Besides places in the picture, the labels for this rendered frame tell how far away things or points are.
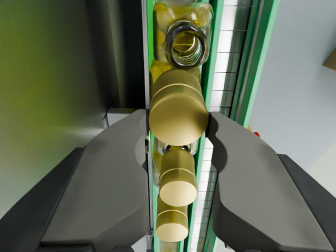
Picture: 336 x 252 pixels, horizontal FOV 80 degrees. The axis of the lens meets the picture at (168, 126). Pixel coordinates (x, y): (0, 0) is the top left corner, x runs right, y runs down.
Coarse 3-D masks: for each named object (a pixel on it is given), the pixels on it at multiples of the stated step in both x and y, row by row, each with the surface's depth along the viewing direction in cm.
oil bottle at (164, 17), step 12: (156, 12) 18; (168, 12) 17; (180, 12) 17; (192, 12) 17; (204, 12) 17; (156, 24) 18; (168, 24) 17; (204, 24) 17; (156, 36) 18; (180, 36) 20; (192, 36) 20; (156, 48) 19; (180, 48) 21; (156, 60) 20; (204, 60) 20
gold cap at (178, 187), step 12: (168, 156) 20; (180, 156) 19; (192, 156) 21; (168, 168) 18; (180, 168) 18; (192, 168) 19; (168, 180) 17; (180, 180) 17; (192, 180) 17; (168, 192) 18; (180, 192) 17; (192, 192) 17; (180, 204) 18
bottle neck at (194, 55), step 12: (180, 24) 13; (192, 24) 13; (168, 36) 13; (204, 36) 13; (168, 48) 13; (192, 48) 17; (204, 48) 13; (168, 60) 14; (180, 60) 15; (192, 60) 14
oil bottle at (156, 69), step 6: (150, 66) 22; (156, 66) 21; (162, 66) 21; (168, 66) 21; (150, 72) 21; (156, 72) 20; (162, 72) 20; (192, 72) 20; (198, 72) 21; (150, 78) 21; (156, 78) 20; (198, 78) 21; (150, 84) 21; (150, 90) 21; (150, 96) 22; (150, 102) 22
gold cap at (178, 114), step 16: (160, 80) 13; (176, 80) 12; (192, 80) 13; (160, 96) 11; (176, 96) 10; (192, 96) 10; (160, 112) 11; (176, 112) 11; (192, 112) 11; (160, 128) 11; (176, 128) 11; (192, 128) 11; (176, 144) 12
